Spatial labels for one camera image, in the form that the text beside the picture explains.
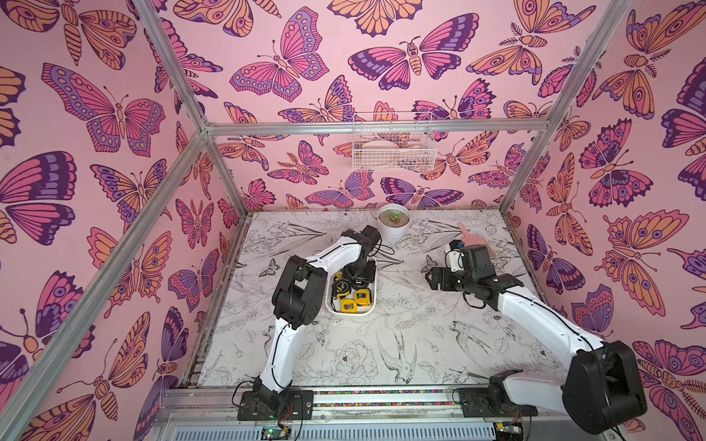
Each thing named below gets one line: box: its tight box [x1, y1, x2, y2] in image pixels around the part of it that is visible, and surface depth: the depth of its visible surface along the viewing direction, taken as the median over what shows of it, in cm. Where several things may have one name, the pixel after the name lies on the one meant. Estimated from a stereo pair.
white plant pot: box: [376, 203, 412, 244], surface depth 106 cm
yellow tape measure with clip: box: [354, 288, 371, 307], surface depth 94 cm
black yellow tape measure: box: [330, 279, 352, 299], surface depth 96 cm
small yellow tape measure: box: [341, 298, 358, 314], surface depth 92 cm
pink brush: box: [458, 222, 492, 258], surface depth 113 cm
